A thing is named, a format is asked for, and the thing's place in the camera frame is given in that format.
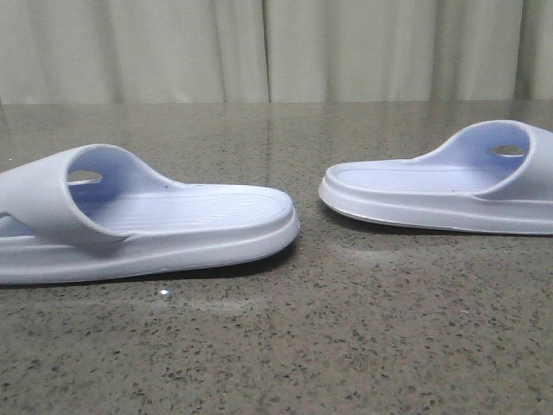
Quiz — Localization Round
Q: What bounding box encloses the pale grey-green curtain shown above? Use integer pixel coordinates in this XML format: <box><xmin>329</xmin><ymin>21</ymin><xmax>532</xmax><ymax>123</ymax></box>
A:
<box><xmin>1</xmin><ymin>1</ymin><xmax>552</xmax><ymax>104</ymax></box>

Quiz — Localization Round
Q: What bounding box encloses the light blue slipper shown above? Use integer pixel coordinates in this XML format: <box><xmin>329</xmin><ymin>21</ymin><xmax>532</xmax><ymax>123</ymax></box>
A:
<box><xmin>1</xmin><ymin>144</ymin><xmax>300</xmax><ymax>285</ymax></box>
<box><xmin>319</xmin><ymin>120</ymin><xmax>552</xmax><ymax>234</ymax></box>

